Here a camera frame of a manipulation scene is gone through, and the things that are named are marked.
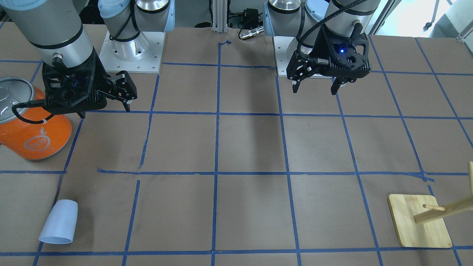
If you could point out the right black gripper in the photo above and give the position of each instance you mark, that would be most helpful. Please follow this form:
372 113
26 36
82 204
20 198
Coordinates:
99 71

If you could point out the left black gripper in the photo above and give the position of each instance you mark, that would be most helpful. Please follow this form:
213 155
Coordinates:
322 47

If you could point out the light blue plastic cup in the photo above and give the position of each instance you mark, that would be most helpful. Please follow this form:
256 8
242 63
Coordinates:
60 225

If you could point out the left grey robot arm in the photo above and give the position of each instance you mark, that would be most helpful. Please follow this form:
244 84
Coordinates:
334 46

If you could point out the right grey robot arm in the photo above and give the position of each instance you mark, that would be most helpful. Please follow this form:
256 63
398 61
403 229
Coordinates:
73 73

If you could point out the orange rice cooker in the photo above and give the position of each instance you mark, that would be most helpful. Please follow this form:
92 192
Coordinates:
29 141

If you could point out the silver metal connector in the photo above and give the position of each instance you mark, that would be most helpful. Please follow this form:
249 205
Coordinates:
251 33

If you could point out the black power adapter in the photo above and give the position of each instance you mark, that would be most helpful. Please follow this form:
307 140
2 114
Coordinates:
250 17

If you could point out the wooden mug tree stand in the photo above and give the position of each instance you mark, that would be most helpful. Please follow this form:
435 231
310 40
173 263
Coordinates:
419 219

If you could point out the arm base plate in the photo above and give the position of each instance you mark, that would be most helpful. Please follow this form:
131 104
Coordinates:
283 50
140 56

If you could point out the aluminium frame post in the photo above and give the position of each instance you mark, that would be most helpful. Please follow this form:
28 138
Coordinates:
219 16

